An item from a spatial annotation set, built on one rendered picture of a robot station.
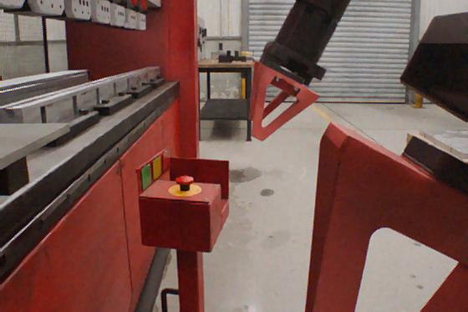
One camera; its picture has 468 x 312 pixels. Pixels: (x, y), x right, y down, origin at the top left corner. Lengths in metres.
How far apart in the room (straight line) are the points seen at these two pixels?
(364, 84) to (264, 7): 2.50
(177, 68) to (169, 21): 0.30
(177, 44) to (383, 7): 6.09
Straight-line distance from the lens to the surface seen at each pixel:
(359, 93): 8.03
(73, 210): 0.84
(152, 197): 0.83
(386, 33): 8.15
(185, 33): 2.52
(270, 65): 0.38
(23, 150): 0.39
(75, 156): 0.84
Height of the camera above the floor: 1.09
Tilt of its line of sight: 13 degrees down
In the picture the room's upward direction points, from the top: straight up
